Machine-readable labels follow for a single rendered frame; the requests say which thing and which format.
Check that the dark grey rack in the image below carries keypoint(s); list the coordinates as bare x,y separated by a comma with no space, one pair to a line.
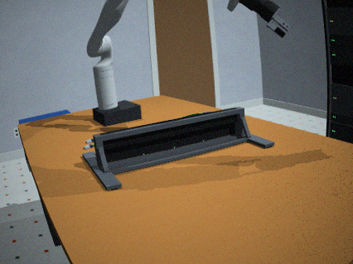
182,134

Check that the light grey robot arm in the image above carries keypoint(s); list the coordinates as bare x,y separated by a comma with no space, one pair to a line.
101,45

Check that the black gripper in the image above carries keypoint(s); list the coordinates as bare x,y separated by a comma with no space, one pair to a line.
268,10

